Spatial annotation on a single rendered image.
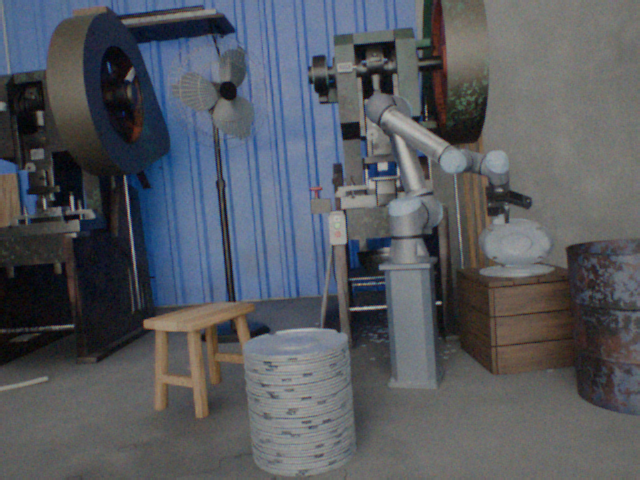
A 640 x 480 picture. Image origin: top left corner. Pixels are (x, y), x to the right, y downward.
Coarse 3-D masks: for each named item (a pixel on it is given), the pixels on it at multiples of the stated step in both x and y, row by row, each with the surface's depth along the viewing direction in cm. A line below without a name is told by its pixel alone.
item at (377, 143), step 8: (368, 120) 275; (368, 128) 276; (376, 128) 275; (368, 136) 275; (376, 136) 275; (384, 136) 275; (368, 144) 276; (376, 144) 272; (384, 144) 273; (368, 152) 277; (376, 152) 273; (384, 152) 273; (392, 152) 273
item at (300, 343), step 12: (264, 336) 166; (288, 336) 165; (300, 336) 160; (312, 336) 162; (324, 336) 161; (336, 336) 159; (252, 348) 154; (264, 348) 153; (276, 348) 151; (288, 348) 150; (300, 348) 149; (312, 348) 149; (324, 348) 148; (336, 348) 146
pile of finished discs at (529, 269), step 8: (528, 264) 236; (536, 264) 234; (480, 272) 227; (488, 272) 227; (496, 272) 226; (504, 272) 223; (512, 272) 220; (520, 272) 219; (528, 272) 219; (536, 272) 217; (544, 272) 212
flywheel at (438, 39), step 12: (432, 12) 293; (432, 24) 296; (444, 24) 281; (432, 36) 300; (444, 36) 283; (432, 48) 304; (444, 48) 273; (444, 60) 271; (432, 72) 311; (444, 72) 274; (432, 84) 313; (444, 84) 296; (444, 96) 299; (444, 108) 301; (444, 120) 292
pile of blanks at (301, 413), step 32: (256, 384) 146; (288, 384) 143; (320, 384) 143; (256, 416) 148; (288, 416) 143; (320, 416) 143; (352, 416) 155; (256, 448) 152; (288, 448) 144; (320, 448) 144; (352, 448) 152
